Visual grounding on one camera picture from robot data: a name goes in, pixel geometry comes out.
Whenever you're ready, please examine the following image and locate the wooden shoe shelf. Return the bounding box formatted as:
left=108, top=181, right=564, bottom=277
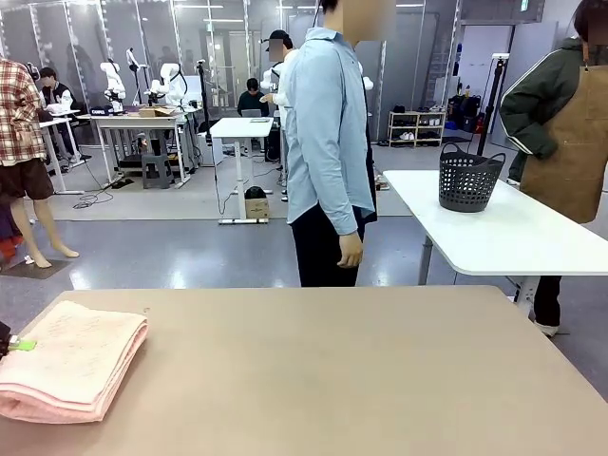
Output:
left=388, top=109, right=448, bottom=149

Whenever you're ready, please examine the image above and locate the large white table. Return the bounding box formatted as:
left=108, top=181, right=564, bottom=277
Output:
left=381, top=169, right=608, bottom=317

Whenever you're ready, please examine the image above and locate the person in dark green top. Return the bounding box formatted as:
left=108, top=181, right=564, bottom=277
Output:
left=237, top=77, right=272, bottom=118

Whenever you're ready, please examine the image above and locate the narrow white desk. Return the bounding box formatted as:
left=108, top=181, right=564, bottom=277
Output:
left=39, top=109, right=87, bottom=197

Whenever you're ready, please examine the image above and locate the seated person in varsity jacket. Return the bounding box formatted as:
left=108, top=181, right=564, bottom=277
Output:
left=38, top=66, right=77, bottom=116

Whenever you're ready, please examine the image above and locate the red and purple garment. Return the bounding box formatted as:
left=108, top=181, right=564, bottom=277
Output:
left=0, top=200, right=25, bottom=262

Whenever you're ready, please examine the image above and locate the black tripod white top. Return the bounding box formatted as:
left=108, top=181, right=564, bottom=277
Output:
left=474, top=52, right=511, bottom=159

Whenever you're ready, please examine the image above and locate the black luggage stack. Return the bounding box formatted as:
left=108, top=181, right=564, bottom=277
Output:
left=447, top=94, right=484, bottom=134

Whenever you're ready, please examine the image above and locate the person in light blue shirt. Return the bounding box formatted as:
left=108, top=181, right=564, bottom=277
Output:
left=283, top=0, right=398, bottom=288

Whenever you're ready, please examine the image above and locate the mannequin in plaid shirt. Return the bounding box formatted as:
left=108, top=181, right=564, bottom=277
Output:
left=0, top=56, right=82, bottom=270

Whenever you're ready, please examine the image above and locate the grey robot workbench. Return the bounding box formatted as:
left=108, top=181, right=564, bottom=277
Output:
left=76, top=110, right=193, bottom=189

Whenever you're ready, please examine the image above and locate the person's right hand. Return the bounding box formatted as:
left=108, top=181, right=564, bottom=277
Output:
left=335, top=232, right=367, bottom=270

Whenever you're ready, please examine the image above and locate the small cardboard box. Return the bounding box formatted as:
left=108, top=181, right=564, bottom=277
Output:
left=244, top=196, right=271, bottom=220

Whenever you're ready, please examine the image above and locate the dark mannequin base plate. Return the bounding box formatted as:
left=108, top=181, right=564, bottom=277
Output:
left=6, top=257, right=73, bottom=281

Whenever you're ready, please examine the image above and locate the person in brown apron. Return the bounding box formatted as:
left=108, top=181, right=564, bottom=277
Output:
left=499, top=0, right=608, bottom=339

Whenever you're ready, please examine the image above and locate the person in white hoodie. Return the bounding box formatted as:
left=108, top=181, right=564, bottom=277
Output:
left=259, top=28, right=306, bottom=192

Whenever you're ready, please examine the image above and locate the person's right forearm blue sleeve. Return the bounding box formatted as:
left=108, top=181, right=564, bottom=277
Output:
left=326, top=188, right=363, bottom=237

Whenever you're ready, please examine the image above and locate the pink towel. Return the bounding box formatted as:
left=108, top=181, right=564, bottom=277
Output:
left=0, top=299, right=150, bottom=425

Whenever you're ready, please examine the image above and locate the grey plastic stool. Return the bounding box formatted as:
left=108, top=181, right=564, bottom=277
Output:
left=141, top=153, right=175, bottom=191

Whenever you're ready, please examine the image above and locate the white standing desk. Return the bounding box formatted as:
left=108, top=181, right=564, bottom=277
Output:
left=208, top=116, right=276, bottom=226

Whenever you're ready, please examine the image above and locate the slim black tripod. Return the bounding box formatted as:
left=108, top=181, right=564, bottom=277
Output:
left=196, top=58, right=213, bottom=140

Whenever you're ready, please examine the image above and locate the dark perforated plastic basket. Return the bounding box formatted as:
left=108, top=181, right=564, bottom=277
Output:
left=438, top=142, right=507, bottom=214

